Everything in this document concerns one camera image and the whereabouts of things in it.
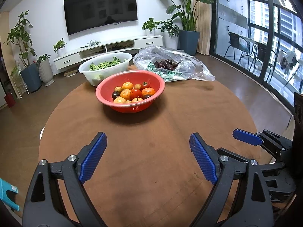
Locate dark plum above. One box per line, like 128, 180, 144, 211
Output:
111, 91, 120, 100
143, 94, 151, 100

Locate smooth orange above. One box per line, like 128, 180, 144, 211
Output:
120, 89, 131, 100

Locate small orange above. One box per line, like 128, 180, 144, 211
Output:
122, 82, 134, 90

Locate large mandarin orange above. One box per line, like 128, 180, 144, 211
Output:
141, 87, 156, 96

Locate small mandarin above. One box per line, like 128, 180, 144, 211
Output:
113, 97, 126, 104

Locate red tomato with stem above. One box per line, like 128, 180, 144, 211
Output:
140, 82, 150, 90

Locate red plastic basin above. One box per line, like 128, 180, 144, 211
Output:
95, 70, 165, 113

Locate white plastic basin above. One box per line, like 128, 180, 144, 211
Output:
78, 52, 132, 87

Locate teal plastic stool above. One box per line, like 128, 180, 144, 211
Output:
0, 179, 20, 212

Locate black balcony chair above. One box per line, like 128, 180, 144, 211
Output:
248, 43, 276, 77
224, 32, 250, 64

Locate plant in white ribbed pot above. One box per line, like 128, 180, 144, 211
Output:
37, 53, 54, 87

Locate red bin on floor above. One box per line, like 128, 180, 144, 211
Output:
4, 93, 16, 108

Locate green leafy vegetables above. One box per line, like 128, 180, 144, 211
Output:
89, 56, 126, 71

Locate dark cherries pile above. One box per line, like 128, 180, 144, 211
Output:
153, 59, 179, 71

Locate white tv cabinet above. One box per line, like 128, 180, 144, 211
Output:
53, 35, 163, 70

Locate clear plastic bag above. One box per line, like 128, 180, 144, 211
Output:
133, 46, 215, 82

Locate small plant on cabinet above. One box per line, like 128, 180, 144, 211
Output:
53, 38, 66, 57

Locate large leafy plant blue pot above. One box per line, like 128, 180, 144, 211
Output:
166, 0, 214, 56

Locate bushy potted plant right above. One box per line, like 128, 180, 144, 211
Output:
159, 19, 180, 50

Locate beige curtain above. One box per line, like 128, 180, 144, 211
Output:
196, 2, 212, 55

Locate tall plant blue pot left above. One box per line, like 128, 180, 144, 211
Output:
5, 10, 42, 93

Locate small potted plant right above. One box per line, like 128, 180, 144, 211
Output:
142, 18, 160, 36

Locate wall mounted television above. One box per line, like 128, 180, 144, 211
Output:
64, 0, 138, 35

